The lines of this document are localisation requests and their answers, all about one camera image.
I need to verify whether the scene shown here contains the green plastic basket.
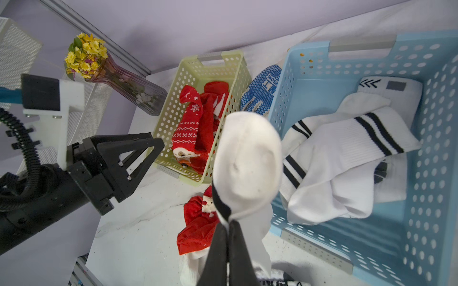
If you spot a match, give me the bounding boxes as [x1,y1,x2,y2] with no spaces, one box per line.
[153,50,252,187]

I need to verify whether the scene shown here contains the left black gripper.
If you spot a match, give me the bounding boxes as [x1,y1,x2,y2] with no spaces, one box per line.
[66,133,165,216]

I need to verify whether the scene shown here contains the aluminium rail bench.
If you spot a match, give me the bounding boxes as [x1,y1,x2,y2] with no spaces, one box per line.
[68,254,103,286]

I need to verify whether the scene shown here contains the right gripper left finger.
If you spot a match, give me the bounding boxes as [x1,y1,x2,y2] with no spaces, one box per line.
[197,223,229,286]

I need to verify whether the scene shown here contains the blue plastic basket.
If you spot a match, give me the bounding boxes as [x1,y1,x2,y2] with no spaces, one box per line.
[269,31,458,286]

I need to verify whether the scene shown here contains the small red santa sock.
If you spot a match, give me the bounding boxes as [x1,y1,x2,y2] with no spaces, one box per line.
[177,185,219,256]

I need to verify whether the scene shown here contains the white grey sport sock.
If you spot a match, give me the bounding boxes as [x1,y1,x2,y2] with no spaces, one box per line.
[358,76,423,203]
[180,248,309,286]

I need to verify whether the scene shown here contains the white sock black stripes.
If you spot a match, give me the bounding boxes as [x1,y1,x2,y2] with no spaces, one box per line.
[278,106,423,226]

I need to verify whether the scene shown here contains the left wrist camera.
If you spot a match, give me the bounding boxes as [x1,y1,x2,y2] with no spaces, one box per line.
[1,74,85,170]

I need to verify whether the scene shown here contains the red bear snowflake sock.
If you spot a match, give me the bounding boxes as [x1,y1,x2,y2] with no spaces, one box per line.
[172,85,203,169]

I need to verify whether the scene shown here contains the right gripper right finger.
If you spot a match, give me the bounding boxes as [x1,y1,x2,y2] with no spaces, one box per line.
[229,220,260,286]

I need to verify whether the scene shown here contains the dark glass vase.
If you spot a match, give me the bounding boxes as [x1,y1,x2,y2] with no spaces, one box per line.
[87,56,168,116]

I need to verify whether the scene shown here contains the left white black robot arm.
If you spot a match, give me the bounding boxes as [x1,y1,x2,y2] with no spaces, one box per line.
[1,109,165,254]

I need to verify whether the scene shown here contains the blue dotted work glove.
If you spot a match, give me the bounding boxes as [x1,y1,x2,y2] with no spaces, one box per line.
[240,64,282,117]

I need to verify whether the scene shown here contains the yellow flower bouquet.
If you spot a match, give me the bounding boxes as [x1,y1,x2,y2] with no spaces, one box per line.
[64,33,109,81]

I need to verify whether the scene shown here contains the white sock black bands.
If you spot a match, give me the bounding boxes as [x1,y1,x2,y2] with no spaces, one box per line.
[281,92,391,158]

